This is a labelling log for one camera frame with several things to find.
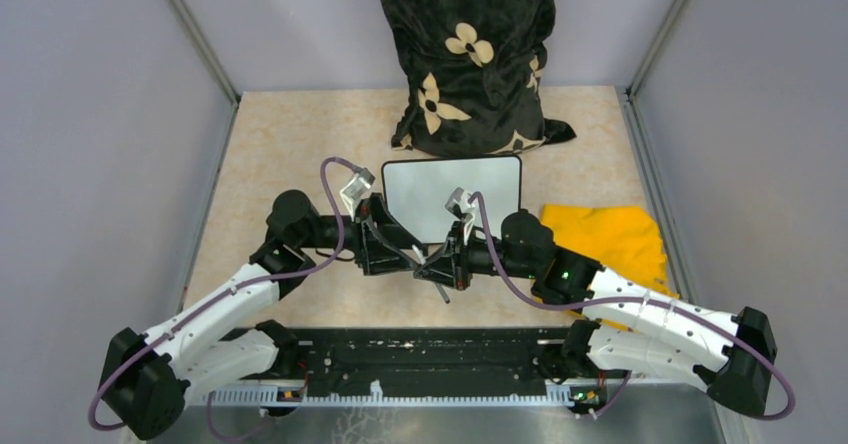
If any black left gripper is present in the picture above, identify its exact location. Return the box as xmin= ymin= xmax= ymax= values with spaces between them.
xmin=299 ymin=192 xmax=423 ymax=275

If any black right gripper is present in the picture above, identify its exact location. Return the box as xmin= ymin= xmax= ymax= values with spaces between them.
xmin=415 ymin=219 xmax=537 ymax=291

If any white marker pen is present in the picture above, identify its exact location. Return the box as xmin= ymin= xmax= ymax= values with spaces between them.
xmin=412 ymin=245 xmax=453 ymax=304

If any white whiteboard black frame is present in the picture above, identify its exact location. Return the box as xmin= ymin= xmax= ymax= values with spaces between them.
xmin=380 ymin=155 xmax=524 ymax=247

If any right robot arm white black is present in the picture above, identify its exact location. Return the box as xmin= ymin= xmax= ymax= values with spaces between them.
xmin=412 ymin=209 xmax=785 ymax=420

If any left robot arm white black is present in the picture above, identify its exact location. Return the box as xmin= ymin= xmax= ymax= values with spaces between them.
xmin=88 ymin=190 xmax=427 ymax=440

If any yellow cloth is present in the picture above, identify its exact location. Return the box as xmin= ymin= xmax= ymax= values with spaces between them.
xmin=540 ymin=204 xmax=680 ymax=298

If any black floral pillow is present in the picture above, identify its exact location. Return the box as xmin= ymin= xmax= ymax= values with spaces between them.
xmin=379 ymin=0 xmax=576 ymax=158

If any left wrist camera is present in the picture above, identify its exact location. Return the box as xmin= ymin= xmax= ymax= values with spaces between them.
xmin=339 ymin=168 xmax=375 ymax=215

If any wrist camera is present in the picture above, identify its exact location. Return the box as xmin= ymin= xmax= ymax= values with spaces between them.
xmin=445 ymin=187 xmax=478 ymax=244
xmin=339 ymin=168 xmax=375 ymax=215

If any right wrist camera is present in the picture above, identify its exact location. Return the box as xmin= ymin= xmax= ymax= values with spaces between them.
xmin=445 ymin=187 xmax=478 ymax=244

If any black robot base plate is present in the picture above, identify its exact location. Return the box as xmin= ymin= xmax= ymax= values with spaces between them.
xmin=218 ymin=326 xmax=631 ymax=399

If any white toothed cable rail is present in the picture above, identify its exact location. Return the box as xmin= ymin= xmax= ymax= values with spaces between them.
xmin=193 ymin=380 xmax=576 ymax=409

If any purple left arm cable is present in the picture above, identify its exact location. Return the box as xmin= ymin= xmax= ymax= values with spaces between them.
xmin=87 ymin=156 xmax=362 ymax=444

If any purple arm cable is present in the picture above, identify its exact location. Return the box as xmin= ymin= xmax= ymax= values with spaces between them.
xmin=87 ymin=156 xmax=362 ymax=444
xmin=466 ymin=191 xmax=796 ymax=422

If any aluminium frame post left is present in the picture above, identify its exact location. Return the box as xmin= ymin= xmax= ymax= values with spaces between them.
xmin=165 ymin=0 xmax=241 ymax=106

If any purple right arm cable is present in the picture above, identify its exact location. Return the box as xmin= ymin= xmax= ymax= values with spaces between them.
xmin=466 ymin=191 xmax=796 ymax=422

